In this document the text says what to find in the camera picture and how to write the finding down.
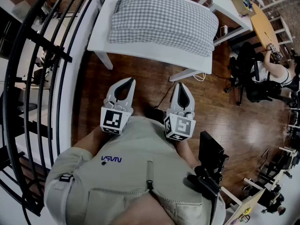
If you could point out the white and black machine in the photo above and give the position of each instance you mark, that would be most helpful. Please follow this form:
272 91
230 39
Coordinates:
45 57

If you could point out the grey checked pillowcase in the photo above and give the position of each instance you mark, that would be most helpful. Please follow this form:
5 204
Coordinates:
161 20

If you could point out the black office chair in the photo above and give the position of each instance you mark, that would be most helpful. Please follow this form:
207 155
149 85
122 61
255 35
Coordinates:
248 78

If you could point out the person's black trousers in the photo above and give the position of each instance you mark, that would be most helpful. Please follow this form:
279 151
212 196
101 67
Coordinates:
155 114

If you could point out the person's beige vest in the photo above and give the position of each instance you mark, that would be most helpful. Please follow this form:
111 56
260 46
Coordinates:
131 149

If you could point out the white table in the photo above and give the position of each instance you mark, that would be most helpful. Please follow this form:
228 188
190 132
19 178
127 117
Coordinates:
152 55

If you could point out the black metal railing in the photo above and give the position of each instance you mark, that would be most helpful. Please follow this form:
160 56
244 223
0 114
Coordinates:
47 45

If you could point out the person's right forearm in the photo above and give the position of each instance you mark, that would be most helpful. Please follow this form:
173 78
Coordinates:
186 151

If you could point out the white power adapter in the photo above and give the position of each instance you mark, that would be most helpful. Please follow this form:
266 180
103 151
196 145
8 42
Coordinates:
224 29

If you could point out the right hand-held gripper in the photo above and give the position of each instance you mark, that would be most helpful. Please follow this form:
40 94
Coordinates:
181 126

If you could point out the black clip-mounted device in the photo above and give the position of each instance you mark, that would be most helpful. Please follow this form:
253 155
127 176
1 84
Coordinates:
211 149

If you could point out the round wooden table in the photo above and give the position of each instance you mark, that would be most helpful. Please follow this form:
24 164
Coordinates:
263 29

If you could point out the white shelf rack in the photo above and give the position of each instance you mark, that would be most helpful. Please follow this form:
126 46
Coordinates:
287 30

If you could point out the person's left forearm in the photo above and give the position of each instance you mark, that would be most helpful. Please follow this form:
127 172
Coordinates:
91 137

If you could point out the white desk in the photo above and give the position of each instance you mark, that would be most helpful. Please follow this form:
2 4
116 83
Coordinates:
225 6

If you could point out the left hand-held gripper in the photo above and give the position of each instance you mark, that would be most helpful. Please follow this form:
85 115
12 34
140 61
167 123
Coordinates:
112 119

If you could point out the open cardboard box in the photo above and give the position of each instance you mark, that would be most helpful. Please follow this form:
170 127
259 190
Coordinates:
239 2

